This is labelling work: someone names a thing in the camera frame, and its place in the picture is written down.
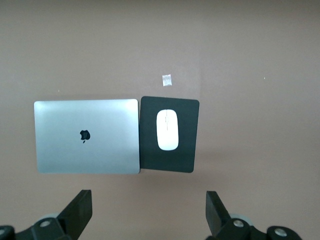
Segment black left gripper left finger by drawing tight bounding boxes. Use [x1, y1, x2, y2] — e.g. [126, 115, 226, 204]
[14, 189, 94, 240]

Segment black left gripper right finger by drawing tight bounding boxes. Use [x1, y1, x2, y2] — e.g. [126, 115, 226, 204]
[206, 190, 270, 240]

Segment white computer mouse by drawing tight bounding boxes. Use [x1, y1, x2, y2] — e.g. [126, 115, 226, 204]
[156, 108, 180, 152]

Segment black mouse pad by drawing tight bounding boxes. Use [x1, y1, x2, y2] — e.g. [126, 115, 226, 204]
[139, 95, 200, 174]

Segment silver laptop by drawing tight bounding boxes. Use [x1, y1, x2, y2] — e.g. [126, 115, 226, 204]
[33, 98, 141, 175]

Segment small clear tape piece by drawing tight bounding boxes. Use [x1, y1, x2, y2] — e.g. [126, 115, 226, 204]
[161, 74, 173, 87]

